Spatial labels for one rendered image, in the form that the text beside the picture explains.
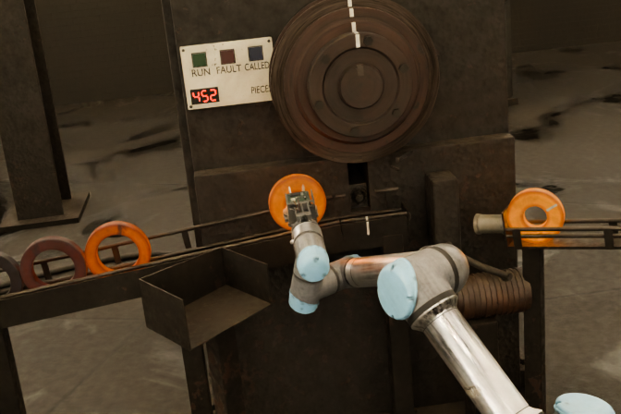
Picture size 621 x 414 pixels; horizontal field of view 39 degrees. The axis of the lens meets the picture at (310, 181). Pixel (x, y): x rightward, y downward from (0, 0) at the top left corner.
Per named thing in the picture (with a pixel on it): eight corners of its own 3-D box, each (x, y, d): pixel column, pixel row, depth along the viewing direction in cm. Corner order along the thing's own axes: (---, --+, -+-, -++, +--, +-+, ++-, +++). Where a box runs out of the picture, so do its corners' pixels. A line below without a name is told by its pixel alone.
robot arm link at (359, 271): (484, 230, 188) (344, 246, 227) (450, 244, 181) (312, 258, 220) (498, 281, 188) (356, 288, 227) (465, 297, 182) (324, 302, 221)
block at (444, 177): (427, 245, 266) (422, 171, 259) (452, 242, 266) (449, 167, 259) (436, 259, 256) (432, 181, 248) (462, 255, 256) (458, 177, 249)
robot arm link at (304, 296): (334, 306, 218) (341, 271, 212) (299, 320, 211) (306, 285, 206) (314, 288, 223) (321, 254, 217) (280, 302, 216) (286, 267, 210)
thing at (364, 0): (278, 166, 249) (260, 1, 235) (437, 146, 253) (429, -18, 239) (280, 172, 243) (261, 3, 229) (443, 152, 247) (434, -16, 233)
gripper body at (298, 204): (312, 188, 224) (319, 213, 214) (315, 214, 228) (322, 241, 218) (283, 191, 223) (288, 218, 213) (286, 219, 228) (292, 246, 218)
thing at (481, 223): (480, 229, 254) (478, 211, 252) (511, 229, 249) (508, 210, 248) (474, 237, 249) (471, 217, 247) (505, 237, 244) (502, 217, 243)
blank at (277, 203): (261, 181, 234) (262, 184, 230) (317, 166, 234) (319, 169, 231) (275, 234, 238) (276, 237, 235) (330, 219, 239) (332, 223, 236)
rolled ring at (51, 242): (75, 231, 243) (76, 227, 246) (9, 249, 242) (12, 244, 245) (94, 290, 249) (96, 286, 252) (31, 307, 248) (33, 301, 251)
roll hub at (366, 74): (311, 139, 238) (301, 37, 229) (411, 127, 240) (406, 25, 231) (314, 144, 232) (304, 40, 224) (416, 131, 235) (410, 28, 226)
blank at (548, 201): (529, 249, 246) (528, 253, 244) (497, 205, 246) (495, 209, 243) (577, 222, 239) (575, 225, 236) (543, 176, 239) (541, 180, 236)
